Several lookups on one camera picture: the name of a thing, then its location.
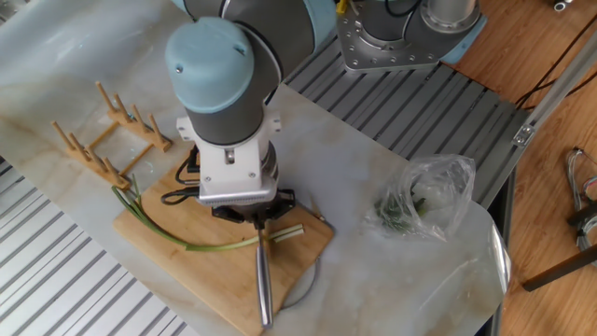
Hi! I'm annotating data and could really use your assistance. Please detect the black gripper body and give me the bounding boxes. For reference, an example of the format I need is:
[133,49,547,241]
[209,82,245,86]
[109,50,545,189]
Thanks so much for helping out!
[212,189,296,224]

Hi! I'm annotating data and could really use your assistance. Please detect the green garlic stalk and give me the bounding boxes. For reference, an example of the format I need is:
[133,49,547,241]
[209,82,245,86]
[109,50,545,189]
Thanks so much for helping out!
[110,175,260,253]

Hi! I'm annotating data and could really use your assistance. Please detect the steel cleaver knife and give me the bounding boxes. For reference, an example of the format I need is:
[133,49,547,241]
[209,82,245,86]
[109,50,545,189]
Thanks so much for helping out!
[254,227,275,329]

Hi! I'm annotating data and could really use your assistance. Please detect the cut garlic stem piece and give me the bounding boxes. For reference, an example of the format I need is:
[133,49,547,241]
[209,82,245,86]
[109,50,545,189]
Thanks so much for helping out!
[273,230,306,245]
[268,223,305,237]

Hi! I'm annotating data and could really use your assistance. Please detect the chopped green garlic leaves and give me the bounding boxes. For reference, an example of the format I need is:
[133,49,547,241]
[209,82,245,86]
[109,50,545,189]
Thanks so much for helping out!
[372,193,428,232]

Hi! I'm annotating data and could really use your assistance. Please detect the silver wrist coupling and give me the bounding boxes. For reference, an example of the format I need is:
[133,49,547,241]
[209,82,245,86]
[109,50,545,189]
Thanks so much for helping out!
[260,142,280,188]

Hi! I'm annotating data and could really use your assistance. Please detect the wooden peg dish rack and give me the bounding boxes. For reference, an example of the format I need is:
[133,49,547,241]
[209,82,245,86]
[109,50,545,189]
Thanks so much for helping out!
[50,81,173,193]

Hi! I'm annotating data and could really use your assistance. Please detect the clear plastic bag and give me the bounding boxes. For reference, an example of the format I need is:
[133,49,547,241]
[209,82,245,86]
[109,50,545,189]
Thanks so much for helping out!
[363,153,477,243]

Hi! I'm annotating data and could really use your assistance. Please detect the black metal bar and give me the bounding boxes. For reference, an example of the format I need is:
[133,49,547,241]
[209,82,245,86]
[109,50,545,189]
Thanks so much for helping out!
[566,203,597,228]
[521,245,597,293]

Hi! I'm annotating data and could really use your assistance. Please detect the silver wrist camera bar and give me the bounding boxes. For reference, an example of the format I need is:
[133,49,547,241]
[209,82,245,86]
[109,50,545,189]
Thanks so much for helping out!
[198,189,279,207]

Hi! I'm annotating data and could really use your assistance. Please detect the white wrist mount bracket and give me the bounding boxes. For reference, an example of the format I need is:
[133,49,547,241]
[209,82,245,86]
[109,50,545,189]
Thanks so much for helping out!
[175,111,284,206]

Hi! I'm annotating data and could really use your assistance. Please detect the wooden cutting board metal handle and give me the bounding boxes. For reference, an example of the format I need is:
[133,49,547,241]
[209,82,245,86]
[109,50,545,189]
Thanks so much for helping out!
[112,158,335,336]

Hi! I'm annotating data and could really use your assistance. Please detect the black gripper cable bundle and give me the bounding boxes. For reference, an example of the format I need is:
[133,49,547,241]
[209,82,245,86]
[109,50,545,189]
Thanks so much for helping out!
[160,148,201,206]

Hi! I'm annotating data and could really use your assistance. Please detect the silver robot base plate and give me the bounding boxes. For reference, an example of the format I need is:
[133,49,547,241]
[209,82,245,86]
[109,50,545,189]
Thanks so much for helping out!
[335,0,449,74]

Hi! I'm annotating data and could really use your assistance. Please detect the black floor cables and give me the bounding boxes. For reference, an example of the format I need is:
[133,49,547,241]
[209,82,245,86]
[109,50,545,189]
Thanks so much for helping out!
[515,13,597,111]

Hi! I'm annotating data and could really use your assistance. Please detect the aluminium frame post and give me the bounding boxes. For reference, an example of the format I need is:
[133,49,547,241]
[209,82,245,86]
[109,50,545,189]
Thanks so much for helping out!
[510,28,597,149]

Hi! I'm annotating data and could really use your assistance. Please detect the grey coloured cable bundle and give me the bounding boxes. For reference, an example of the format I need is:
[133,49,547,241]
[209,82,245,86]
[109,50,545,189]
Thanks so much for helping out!
[567,147,597,251]

